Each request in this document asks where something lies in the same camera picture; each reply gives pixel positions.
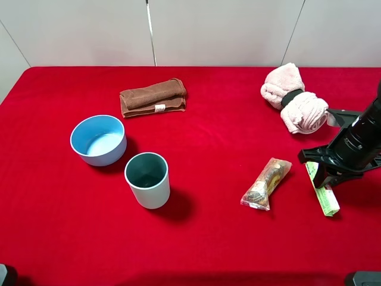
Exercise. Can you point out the folded brown towel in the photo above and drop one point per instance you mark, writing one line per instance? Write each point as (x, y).
(161, 97)

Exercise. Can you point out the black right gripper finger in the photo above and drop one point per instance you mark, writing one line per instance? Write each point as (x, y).
(319, 179)
(333, 118)

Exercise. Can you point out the red table cloth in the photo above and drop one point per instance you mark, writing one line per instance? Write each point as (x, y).
(64, 222)

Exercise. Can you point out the light blue cup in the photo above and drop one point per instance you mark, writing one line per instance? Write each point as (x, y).
(147, 176)

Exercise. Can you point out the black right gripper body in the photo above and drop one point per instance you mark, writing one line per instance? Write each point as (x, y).
(355, 149)

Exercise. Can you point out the green red candy box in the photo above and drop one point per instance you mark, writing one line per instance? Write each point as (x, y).
(325, 195)

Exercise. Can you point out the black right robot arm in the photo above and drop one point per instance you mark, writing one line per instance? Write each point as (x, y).
(334, 177)

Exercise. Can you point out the black base block right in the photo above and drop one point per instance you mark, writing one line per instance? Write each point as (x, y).
(363, 278)

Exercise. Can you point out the light blue bowl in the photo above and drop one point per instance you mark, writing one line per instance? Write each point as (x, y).
(99, 140)

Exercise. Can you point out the black base block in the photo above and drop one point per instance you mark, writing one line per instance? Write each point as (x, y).
(8, 275)
(363, 278)

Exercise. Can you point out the black base block left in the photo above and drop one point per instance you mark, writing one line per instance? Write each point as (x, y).
(8, 275)

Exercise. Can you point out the rolled pink towel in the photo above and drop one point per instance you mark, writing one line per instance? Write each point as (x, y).
(301, 111)

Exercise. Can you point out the clear snack packet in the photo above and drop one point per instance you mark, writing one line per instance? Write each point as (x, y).
(257, 196)

